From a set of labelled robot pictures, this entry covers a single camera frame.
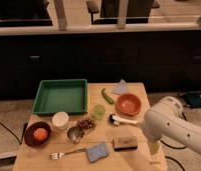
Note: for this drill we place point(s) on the grey folded cloth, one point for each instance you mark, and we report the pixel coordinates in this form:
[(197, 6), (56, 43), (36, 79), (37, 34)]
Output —
[(121, 88)]

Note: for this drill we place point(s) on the green chili pepper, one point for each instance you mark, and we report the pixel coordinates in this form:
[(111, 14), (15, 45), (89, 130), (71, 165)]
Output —
[(107, 97)]

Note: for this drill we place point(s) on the dark office chair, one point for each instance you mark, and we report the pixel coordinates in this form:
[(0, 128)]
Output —
[(121, 11)]

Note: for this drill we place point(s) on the orange bowl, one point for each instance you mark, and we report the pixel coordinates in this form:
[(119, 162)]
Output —
[(128, 104)]

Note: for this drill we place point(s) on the green plastic tray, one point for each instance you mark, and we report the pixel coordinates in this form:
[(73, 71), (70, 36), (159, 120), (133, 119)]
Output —
[(69, 95)]

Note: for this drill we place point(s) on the orange fruit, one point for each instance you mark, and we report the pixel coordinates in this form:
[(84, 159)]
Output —
[(40, 134)]

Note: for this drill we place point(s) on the brown grape bunch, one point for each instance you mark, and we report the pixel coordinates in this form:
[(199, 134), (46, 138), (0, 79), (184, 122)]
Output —
[(86, 124)]

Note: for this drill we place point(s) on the blue black device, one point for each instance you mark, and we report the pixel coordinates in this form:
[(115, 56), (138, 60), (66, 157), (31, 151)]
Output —
[(192, 99)]

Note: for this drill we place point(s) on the blue sponge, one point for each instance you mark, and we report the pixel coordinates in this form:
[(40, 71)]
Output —
[(97, 152)]

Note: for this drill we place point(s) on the metal measuring cup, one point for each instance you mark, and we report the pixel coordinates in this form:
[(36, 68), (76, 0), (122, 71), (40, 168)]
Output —
[(75, 134)]

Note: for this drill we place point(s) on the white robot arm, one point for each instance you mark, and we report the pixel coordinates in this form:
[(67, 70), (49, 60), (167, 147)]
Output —
[(163, 118)]

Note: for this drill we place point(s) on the light green cup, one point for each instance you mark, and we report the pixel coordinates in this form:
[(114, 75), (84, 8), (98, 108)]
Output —
[(98, 111)]

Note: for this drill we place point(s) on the silver fork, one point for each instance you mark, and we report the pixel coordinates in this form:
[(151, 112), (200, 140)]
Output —
[(59, 155)]

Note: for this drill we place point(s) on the wooden felt eraser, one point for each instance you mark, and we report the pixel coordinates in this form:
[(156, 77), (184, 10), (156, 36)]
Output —
[(125, 143)]

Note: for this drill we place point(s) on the white round container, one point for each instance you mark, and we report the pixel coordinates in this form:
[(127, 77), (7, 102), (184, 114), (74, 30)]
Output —
[(60, 120)]

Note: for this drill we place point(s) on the dark red plate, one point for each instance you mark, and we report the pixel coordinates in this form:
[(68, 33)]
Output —
[(29, 138)]

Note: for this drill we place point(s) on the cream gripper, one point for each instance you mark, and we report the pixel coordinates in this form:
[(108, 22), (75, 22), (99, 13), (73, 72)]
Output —
[(153, 146)]

